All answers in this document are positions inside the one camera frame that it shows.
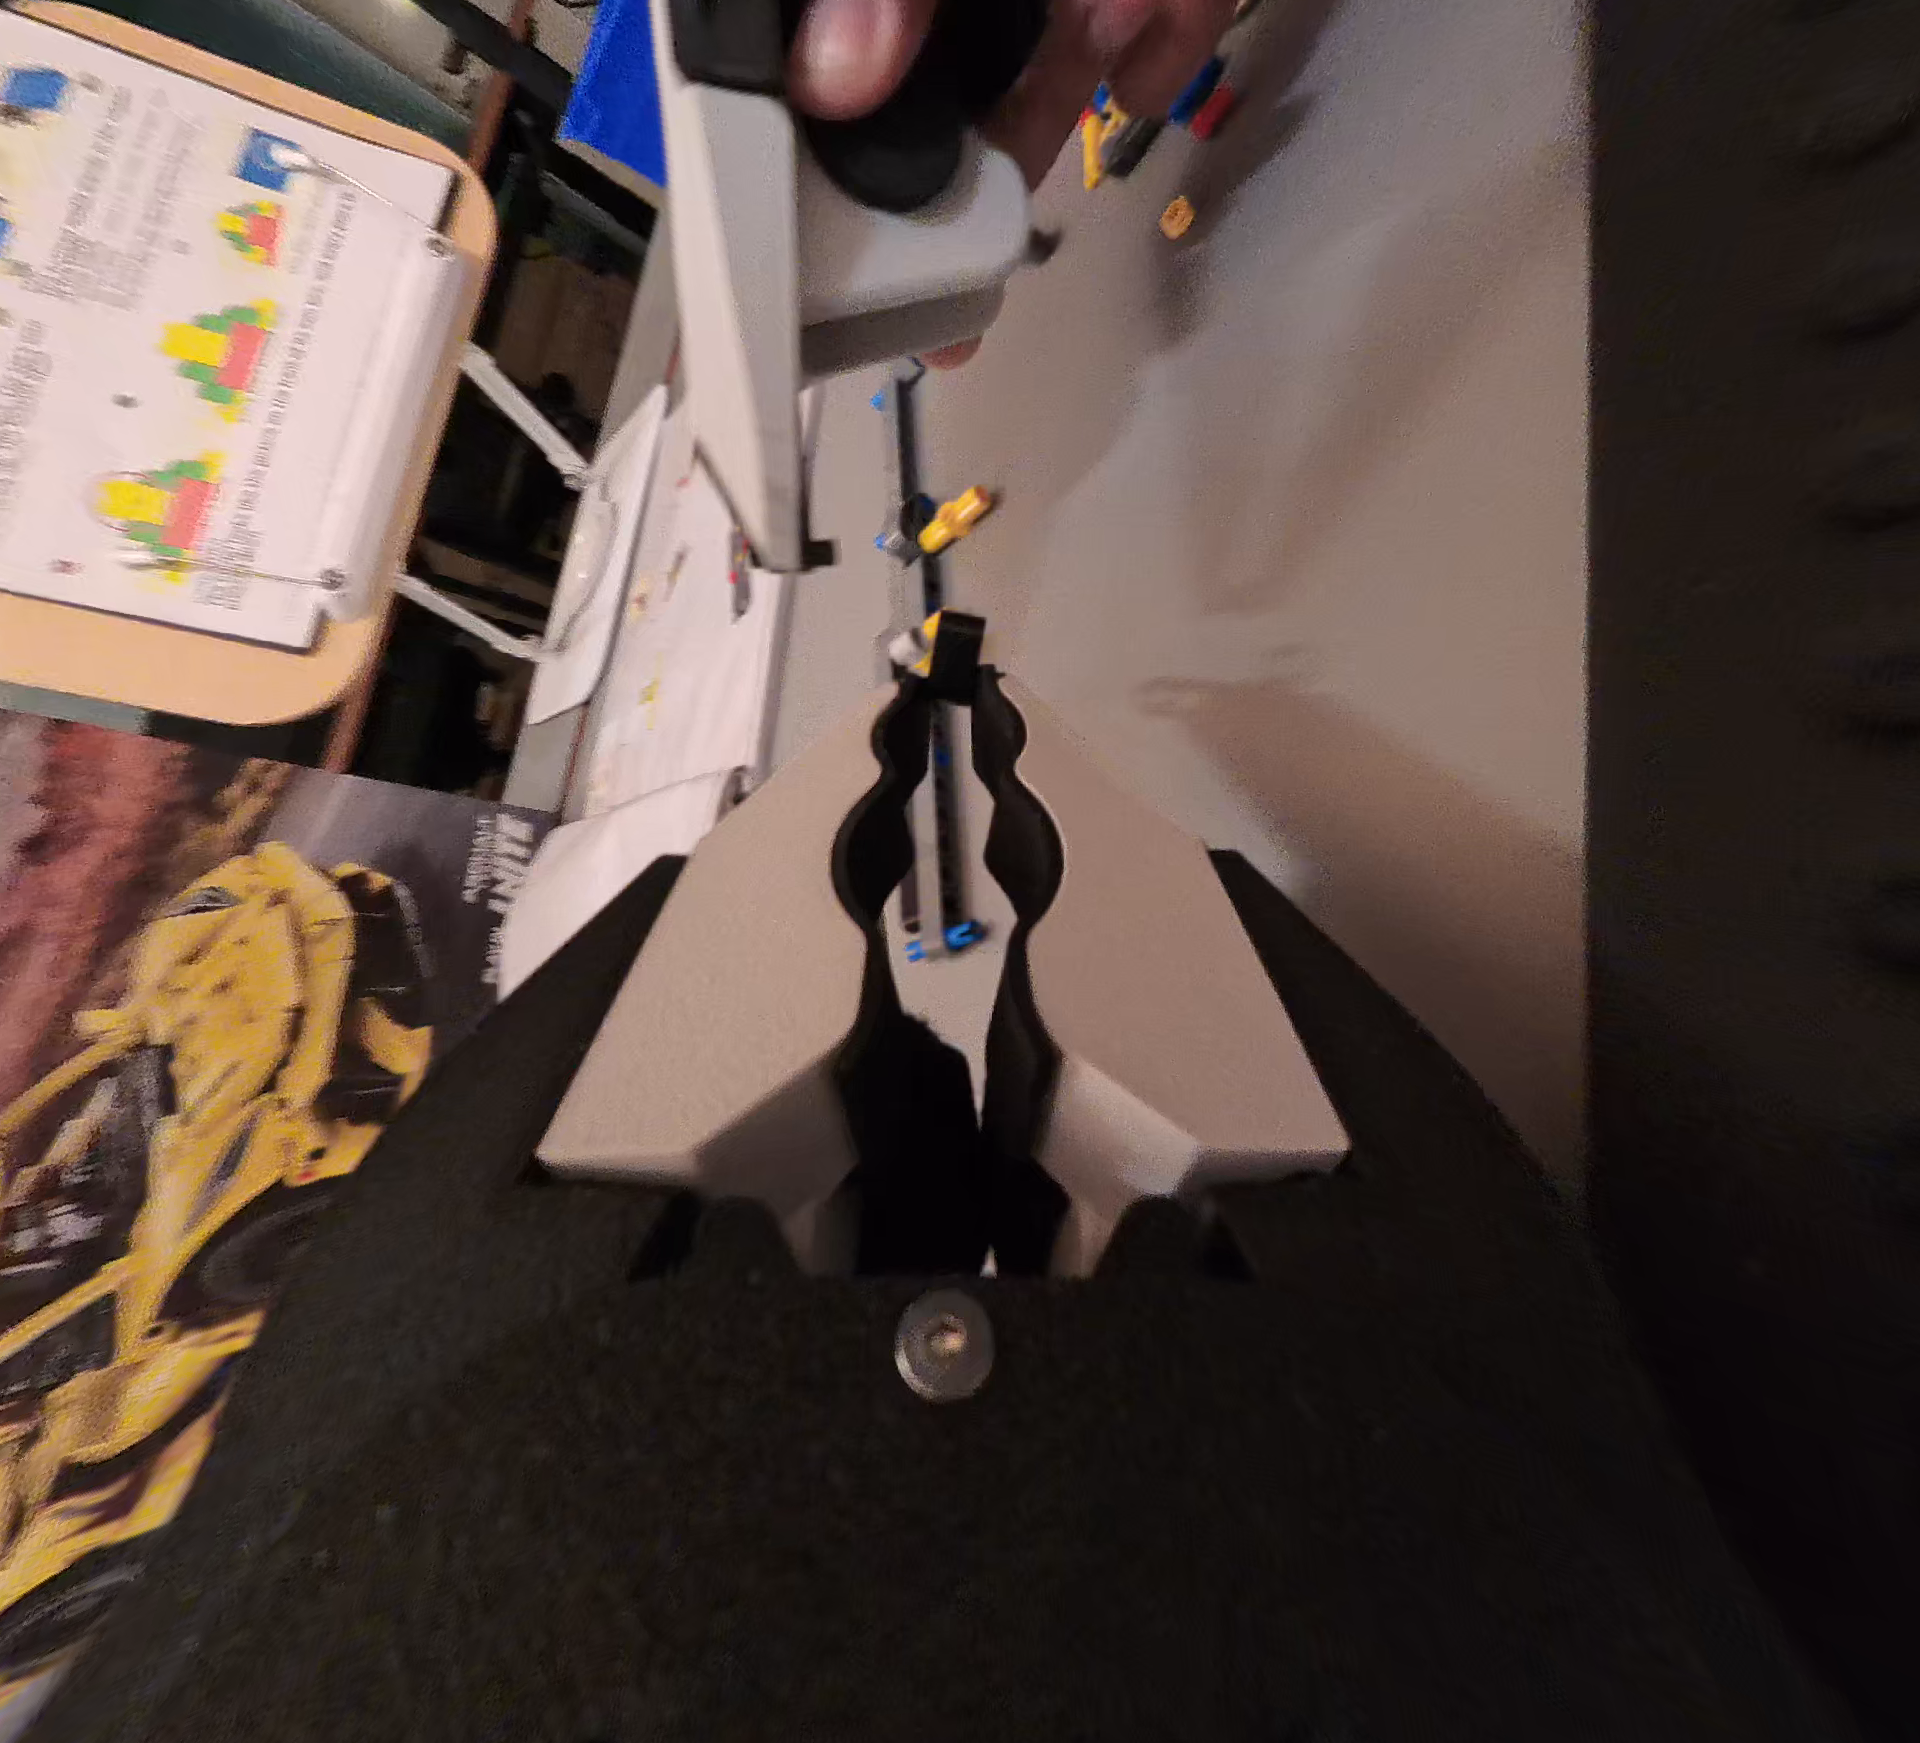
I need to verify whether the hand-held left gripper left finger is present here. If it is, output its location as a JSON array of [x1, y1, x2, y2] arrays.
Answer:
[[534, 681, 987, 1278]]

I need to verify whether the white document stand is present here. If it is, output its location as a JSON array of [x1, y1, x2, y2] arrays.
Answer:
[[394, 339, 706, 725]]

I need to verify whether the black lego beam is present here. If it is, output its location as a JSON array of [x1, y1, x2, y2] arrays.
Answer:
[[899, 610, 989, 711]]

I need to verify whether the open lego instruction booklet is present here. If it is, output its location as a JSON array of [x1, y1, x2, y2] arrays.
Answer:
[[494, 386, 819, 1010]]

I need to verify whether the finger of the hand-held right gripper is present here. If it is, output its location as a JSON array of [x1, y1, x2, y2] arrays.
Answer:
[[657, 70, 837, 574]]

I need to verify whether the wooden document board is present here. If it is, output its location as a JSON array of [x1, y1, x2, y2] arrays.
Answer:
[[0, 0, 500, 729]]

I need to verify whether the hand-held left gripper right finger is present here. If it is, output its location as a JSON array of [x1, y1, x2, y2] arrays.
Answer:
[[973, 666, 1351, 1278]]

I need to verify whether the blue plastic bin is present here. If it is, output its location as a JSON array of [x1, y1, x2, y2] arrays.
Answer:
[[554, 0, 669, 193]]

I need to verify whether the lego set box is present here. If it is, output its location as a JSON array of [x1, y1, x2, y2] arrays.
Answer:
[[0, 709, 556, 1671]]

